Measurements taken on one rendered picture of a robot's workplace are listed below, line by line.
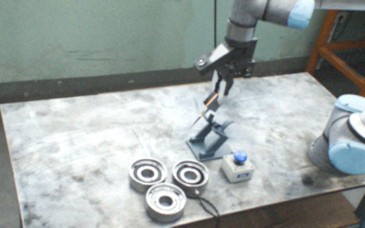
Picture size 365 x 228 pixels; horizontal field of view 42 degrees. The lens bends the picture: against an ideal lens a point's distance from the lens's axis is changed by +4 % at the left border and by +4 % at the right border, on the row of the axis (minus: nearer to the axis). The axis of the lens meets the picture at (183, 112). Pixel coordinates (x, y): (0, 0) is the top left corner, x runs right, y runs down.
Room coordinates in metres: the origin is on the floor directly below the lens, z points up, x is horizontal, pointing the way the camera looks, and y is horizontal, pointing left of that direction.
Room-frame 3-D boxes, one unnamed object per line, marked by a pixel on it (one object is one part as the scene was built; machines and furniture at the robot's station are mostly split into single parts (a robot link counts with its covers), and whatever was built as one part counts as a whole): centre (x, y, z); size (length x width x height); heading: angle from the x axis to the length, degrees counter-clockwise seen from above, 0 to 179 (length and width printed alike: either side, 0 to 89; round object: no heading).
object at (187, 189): (0.96, -0.05, 0.82); 0.10 x 0.10 x 0.04
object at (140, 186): (0.94, 0.07, 0.82); 0.10 x 0.10 x 0.04
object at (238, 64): (1.13, -0.11, 1.14); 0.09 x 0.08 x 0.12; 120
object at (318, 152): (1.20, -0.50, 0.85); 0.15 x 0.15 x 0.10
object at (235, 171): (1.04, -0.19, 0.82); 0.08 x 0.07 x 0.05; 120
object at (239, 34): (1.13, -0.10, 1.22); 0.08 x 0.08 x 0.05
